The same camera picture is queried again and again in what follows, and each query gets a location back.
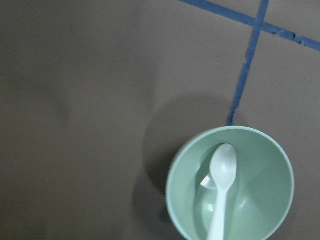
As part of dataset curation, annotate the white plastic spoon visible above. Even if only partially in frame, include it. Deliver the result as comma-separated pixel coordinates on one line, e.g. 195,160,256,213
207,143,237,240

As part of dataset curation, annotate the green bowl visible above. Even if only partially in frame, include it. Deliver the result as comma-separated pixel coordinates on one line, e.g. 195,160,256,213
165,126,295,240

